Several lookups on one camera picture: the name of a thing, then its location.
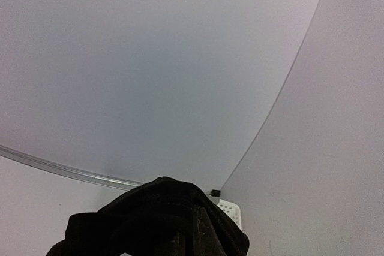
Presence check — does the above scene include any black bra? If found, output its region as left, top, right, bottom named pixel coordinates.
left=48, top=177, right=250, bottom=255

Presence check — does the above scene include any white plastic basket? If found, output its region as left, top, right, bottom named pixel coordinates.
left=217, top=199, right=242, bottom=230

